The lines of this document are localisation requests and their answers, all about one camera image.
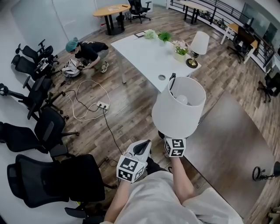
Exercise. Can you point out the black swivel office chair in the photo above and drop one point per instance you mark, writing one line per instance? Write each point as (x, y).
(273, 83)
(245, 38)
(137, 6)

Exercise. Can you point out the round orange wooden table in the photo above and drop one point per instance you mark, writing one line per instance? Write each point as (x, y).
(105, 11)

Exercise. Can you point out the person's left forearm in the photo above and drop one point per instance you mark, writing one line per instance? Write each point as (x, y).
(116, 203)

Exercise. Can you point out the round pale wooden table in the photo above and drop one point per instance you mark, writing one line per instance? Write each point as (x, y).
(194, 6)

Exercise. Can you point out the black white gripper device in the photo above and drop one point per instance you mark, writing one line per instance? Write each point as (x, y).
(42, 64)

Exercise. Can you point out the black picture frame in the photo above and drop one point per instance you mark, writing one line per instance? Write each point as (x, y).
(140, 34)

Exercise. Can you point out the black metal railing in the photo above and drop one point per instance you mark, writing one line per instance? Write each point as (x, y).
(214, 15)

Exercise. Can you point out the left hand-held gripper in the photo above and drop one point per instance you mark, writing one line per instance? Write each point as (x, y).
(129, 168)

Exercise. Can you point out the grey mesh waste bin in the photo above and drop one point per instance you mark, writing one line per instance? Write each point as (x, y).
(127, 15)

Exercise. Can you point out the white green flower bouquet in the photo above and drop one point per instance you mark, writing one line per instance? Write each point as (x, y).
(150, 34)

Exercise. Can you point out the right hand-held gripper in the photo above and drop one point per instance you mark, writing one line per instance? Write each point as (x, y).
(175, 147)

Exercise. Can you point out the person's right forearm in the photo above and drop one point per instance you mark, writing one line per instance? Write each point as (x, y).
(182, 181)

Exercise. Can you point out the cluster of black office chairs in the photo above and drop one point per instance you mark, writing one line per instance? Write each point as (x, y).
(54, 181)

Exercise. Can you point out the white rectangular table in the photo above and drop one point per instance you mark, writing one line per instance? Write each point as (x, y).
(142, 52)

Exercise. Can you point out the white object on table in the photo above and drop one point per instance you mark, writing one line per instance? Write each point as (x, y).
(113, 8)

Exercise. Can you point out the green potted plant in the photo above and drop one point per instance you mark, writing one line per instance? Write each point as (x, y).
(164, 36)

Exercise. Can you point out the person's light grey shirt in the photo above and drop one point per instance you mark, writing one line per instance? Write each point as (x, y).
(153, 201)

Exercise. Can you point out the white lamp with gold base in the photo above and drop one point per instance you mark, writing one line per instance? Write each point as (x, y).
(200, 42)

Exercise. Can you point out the person's black trousers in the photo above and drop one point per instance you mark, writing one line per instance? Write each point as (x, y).
(154, 166)

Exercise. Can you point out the pink flowers in pale pot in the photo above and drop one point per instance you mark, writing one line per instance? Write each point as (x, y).
(181, 50)

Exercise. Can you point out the large dark brown table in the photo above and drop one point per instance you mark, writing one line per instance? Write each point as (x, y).
(229, 142)

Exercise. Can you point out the row of small shelf items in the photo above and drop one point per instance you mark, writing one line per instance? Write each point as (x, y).
(218, 23)

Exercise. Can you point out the white shade table lamp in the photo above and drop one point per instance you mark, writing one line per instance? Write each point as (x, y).
(175, 118)

